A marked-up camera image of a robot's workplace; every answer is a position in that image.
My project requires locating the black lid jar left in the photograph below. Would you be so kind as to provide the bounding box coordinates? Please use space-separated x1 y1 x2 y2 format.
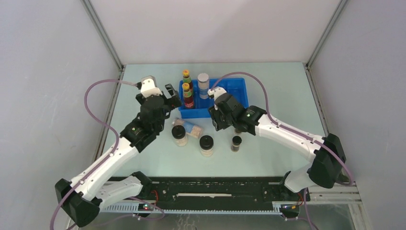
171 125 188 147

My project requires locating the white slotted cable duct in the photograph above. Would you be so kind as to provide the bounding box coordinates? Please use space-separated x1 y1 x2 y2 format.
100 202 282 215

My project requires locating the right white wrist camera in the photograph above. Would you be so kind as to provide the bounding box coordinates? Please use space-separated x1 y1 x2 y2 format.
207 87 227 110

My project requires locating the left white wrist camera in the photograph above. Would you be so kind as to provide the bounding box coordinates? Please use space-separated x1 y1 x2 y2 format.
136 75 162 98

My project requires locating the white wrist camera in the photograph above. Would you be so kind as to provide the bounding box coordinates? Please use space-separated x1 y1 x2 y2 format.
136 75 162 98
207 87 227 110

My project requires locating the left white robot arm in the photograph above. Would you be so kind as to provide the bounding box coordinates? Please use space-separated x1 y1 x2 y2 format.
50 79 181 229

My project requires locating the black lid jar front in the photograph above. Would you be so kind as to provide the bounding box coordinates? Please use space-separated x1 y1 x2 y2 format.
199 135 214 157

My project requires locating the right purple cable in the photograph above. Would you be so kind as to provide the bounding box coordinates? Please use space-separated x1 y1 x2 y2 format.
211 71 354 186

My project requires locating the red sauce bottle green label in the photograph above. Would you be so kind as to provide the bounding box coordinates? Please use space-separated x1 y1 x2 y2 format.
182 69 192 88

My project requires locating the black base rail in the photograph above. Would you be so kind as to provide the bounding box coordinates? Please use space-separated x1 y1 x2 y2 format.
137 177 310 210

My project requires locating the small dark bottle front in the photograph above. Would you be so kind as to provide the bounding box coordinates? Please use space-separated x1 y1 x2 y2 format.
231 136 242 152

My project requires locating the small dark bottle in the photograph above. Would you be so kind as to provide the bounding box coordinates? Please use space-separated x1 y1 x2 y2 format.
234 128 242 135
231 136 242 152

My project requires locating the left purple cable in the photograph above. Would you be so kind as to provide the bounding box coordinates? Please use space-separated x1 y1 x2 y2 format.
49 79 140 230

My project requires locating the purple cable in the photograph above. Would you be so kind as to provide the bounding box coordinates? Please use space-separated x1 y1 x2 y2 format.
49 79 140 230
211 71 354 186

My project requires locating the silver lid jar front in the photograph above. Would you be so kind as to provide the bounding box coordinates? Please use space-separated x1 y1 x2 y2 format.
172 118 203 138

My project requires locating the small dark bottle rear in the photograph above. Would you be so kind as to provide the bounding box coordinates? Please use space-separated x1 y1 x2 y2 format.
234 128 242 135

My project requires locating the black lid jar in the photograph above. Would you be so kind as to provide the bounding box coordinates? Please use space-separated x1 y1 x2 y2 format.
171 125 188 147
199 135 214 157

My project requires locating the red sauce bottle yellow cap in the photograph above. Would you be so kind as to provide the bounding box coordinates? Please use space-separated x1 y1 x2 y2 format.
182 83 194 109

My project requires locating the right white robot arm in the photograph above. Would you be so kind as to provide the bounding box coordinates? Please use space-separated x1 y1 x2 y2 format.
208 87 346 200

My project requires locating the silver lid jar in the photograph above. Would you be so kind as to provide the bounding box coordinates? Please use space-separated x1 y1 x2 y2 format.
172 118 203 138
197 73 210 100

